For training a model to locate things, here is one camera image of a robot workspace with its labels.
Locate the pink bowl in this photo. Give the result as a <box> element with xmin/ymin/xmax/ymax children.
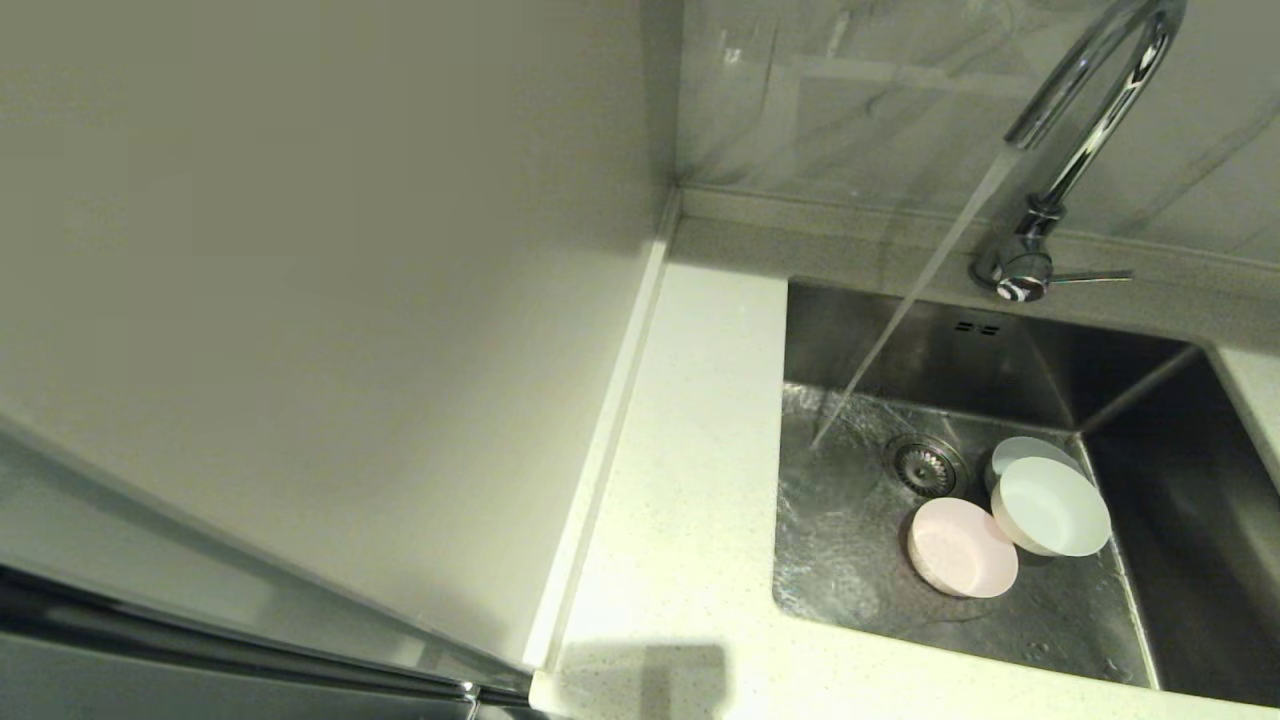
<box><xmin>907</xmin><ymin>497</ymin><xmax>1020</xmax><ymax>600</ymax></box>

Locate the blue-grey bowl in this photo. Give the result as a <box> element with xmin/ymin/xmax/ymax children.
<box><xmin>985</xmin><ymin>436</ymin><xmax>1087</xmax><ymax>493</ymax></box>

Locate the white bowl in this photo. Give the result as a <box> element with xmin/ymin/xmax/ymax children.
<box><xmin>990</xmin><ymin>456</ymin><xmax>1113</xmax><ymax>558</ymax></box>

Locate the stainless steel sink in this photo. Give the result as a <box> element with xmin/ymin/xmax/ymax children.
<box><xmin>772</xmin><ymin>275</ymin><xmax>1280</xmax><ymax>709</ymax></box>

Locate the tap water stream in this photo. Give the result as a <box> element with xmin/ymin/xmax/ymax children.
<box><xmin>800</xmin><ymin>146</ymin><xmax>1033</xmax><ymax>463</ymax></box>

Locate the round metal drain strainer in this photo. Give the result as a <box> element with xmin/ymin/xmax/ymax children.
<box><xmin>884</xmin><ymin>432</ymin><xmax>969</xmax><ymax>499</ymax></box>

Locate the white cabinet side panel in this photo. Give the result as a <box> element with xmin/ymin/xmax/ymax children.
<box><xmin>0</xmin><ymin>0</ymin><xmax>683</xmax><ymax>673</ymax></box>

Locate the chrome gooseneck faucet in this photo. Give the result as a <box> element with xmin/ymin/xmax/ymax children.
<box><xmin>974</xmin><ymin>0</ymin><xmax>1191</xmax><ymax>304</ymax></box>

